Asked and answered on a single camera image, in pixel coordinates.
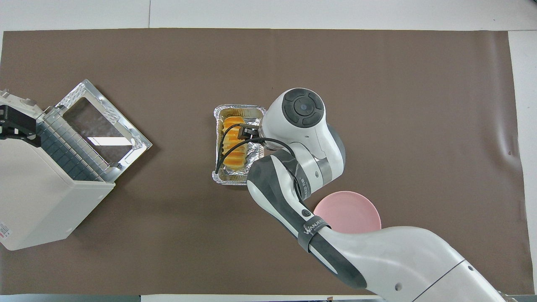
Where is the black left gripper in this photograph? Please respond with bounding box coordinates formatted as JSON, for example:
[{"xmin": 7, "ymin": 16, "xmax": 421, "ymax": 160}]
[{"xmin": 0, "ymin": 104, "xmax": 42, "ymax": 148}]

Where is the metal oven wire rack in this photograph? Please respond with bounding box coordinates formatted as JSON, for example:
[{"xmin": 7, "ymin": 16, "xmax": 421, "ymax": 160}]
[{"xmin": 36, "ymin": 111, "xmax": 114, "ymax": 183}]

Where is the cream toaster oven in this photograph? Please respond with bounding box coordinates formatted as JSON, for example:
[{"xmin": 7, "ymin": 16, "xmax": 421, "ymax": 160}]
[{"xmin": 0, "ymin": 89, "xmax": 116, "ymax": 251}]

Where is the pink round plate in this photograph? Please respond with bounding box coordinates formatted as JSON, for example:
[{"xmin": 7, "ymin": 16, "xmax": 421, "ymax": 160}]
[{"xmin": 314, "ymin": 191, "xmax": 382, "ymax": 234}]

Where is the glass oven door metal frame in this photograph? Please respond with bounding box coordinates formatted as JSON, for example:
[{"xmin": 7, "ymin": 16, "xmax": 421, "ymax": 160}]
[{"xmin": 55, "ymin": 79, "xmax": 153, "ymax": 184}]

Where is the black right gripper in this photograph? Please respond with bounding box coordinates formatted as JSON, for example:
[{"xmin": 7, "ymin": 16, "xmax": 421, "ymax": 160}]
[{"xmin": 237, "ymin": 124, "xmax": 263, "ymax": 141}]

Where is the brown table mat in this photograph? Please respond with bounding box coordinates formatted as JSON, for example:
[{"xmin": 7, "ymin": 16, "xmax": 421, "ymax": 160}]
[{"xmin": 0, "ymin": 29, "xmax": 534, "ymax": 295}]

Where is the aluminium foil tray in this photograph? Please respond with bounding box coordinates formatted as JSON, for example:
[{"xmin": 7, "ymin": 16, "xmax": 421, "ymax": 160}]
[{"xmin": 212, "ymin": 104, "xmax": 268, "ymax": 186}]

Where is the yellow sliced bread loaf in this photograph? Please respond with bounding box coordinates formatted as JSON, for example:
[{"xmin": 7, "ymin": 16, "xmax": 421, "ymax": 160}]
[{"xmin": 222, "ymin": 117, "xmax": 249, "ymax": 170}]

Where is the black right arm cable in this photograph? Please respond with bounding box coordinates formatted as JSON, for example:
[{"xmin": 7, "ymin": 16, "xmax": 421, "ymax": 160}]
[{"xmin": 215, "ymin": 124, "xmax": 309, "ymax": 200}]

